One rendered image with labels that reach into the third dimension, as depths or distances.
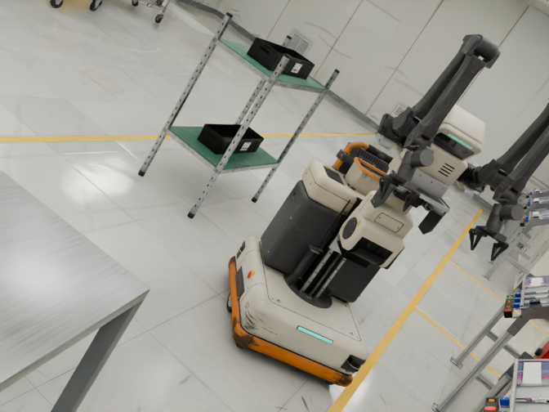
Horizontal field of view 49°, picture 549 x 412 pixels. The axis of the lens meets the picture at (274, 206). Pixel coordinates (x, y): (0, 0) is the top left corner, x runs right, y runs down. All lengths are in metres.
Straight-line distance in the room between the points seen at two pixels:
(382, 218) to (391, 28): 8.58
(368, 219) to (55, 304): 1.67
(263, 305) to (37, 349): 1.69
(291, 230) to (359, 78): 8.36
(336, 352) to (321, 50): 8.91
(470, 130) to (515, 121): 8.11
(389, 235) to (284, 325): 0.60
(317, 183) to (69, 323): 1.80
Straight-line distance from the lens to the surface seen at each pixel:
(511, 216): 2.34
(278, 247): 2.82
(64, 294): 1.15
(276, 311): 2.64
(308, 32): 11.41
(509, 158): 2.50
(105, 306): 1.17
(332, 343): 2.77
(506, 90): 10.60
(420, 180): 2.49
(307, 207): 2.74
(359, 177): 2.78
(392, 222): 2.57
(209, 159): 3.51
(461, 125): 2.45
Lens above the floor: 1.47
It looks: 19 degrees down
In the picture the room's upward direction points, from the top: 33 degrees clockwise
